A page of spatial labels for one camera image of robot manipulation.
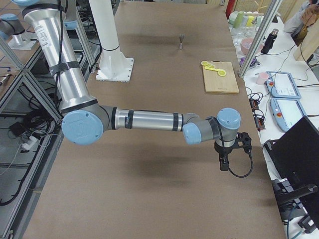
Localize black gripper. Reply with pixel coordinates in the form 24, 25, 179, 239
214, 144, 236, 171

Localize steel jigger measuring cup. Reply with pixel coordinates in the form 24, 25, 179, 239
178, 34, 185, 50

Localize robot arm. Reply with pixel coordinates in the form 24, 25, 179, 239
15, 0, 248, 171

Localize pink plastic cup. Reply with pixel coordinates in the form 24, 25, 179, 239
256, 72, 269, 85

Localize green cup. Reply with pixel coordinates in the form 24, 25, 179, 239
233, 11, 244, 29

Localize black laptop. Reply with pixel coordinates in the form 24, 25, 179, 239
264, 117, 319, 227

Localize wooden cutting board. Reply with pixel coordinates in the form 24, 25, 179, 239
201, 61, 239, 94

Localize near teach pendant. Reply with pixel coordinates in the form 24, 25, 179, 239
270, 98, 307, 132

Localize teach pendant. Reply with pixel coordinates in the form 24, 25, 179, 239
265, 71, 301, 99
270, 98, 307, 132

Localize far teach pendant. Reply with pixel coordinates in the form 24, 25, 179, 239
265, 71, 301, 99

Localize purple cloth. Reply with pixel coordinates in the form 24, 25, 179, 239
239, 56, 260, 68

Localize pink bowl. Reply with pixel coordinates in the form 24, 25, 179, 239
240, 38, 264, 55

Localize black thermos bottle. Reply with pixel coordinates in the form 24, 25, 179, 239
261, 28, 279, 54

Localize person in background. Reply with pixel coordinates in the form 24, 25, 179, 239
284, 0, 319, 46

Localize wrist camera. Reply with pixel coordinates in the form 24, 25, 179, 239
234, 132, 252, 153

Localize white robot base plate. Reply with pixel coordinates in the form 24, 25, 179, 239
96, 56, 134, 82

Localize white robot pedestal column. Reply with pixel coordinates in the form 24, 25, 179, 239
89, 0, 120, 62

